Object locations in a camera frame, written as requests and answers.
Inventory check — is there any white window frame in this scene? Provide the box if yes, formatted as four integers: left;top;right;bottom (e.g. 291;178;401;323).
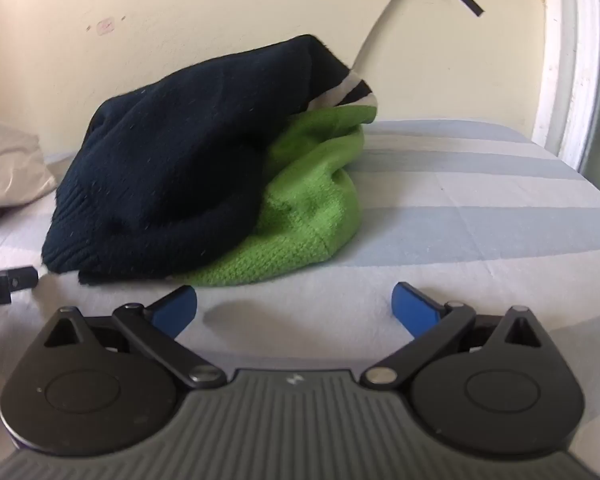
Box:
530;0;600;172

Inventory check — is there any white cable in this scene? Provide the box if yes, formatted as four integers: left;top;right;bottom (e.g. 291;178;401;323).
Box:
352;0;407;69

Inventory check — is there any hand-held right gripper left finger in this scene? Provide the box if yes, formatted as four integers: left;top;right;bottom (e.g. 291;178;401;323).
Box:
42;285;226;389

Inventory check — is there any navy green striped knit sweater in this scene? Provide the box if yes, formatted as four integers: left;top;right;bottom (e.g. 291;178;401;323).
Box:
41;34;379;289

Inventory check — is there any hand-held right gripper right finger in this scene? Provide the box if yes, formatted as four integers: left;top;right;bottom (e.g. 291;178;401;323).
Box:
360;282;544;389

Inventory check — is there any white crumpled cloth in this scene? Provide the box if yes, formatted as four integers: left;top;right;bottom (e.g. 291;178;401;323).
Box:
0;114;57;212

